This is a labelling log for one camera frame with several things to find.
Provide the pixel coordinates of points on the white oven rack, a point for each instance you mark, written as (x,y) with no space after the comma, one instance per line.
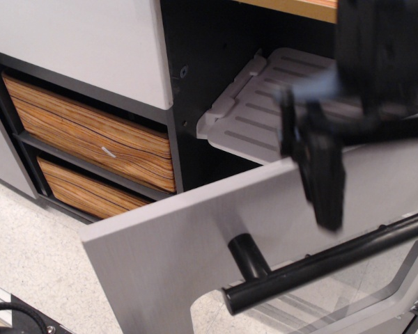
(245,119)

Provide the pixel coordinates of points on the grey oven door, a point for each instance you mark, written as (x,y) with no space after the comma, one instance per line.
(155,261)

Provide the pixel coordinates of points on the black oven door handle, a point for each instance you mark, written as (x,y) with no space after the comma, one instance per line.
(262,283)

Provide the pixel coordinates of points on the lower wood grain bin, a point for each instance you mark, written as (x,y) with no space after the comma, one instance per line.
(87,193)

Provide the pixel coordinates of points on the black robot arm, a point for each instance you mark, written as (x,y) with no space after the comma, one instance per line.
(376,53)

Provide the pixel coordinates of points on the wood grain bin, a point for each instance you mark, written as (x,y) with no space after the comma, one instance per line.
(133,151)
(87,193)

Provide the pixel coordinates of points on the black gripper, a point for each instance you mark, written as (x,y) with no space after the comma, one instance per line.
(317,142)

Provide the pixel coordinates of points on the upper wood grain bin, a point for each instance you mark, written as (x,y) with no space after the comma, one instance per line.
(133,151)

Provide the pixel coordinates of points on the grey toy kitchen cabinet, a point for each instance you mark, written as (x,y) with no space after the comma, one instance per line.
(160,64)

